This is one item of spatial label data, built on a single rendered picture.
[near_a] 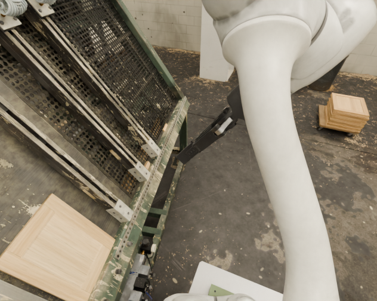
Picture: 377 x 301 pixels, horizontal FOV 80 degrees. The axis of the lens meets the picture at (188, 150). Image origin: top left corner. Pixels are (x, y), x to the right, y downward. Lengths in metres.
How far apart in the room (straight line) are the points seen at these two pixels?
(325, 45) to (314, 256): 0.29
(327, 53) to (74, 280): 1.17
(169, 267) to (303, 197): 1.93
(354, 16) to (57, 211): 1.14
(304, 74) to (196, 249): 1.97
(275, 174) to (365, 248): 2.48
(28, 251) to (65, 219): 0.18
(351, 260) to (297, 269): 2.24
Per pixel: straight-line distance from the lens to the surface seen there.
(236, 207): 2.49
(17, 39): 1.35
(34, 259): 1.13
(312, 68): 0.41
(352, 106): 3.89
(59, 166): 1.17
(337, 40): 0.41
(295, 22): 0.28
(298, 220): 0.33
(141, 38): 2.20
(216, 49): 4.63
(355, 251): 2.68
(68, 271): 1.20
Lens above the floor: 2.04
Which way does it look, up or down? 42 degrees down
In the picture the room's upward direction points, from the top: straight up
